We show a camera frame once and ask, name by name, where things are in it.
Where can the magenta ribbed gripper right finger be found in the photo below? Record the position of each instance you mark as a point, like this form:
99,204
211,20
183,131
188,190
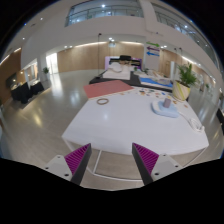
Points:
153,166

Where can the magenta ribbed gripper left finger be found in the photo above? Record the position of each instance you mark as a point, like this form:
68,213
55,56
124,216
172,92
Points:
72,166

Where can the purple charger plug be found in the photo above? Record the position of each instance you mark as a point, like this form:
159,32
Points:
167,103

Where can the white power strip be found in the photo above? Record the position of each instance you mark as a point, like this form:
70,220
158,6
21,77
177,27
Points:
159,109

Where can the red mat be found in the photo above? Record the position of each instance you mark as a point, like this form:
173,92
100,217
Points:
106,88

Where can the potted green plant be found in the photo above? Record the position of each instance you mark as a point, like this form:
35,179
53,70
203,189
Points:
182,86

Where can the black draped table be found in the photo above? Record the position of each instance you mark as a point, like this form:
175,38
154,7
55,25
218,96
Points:
24,92

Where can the purple display board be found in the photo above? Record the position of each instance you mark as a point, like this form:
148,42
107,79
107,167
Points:
136,62

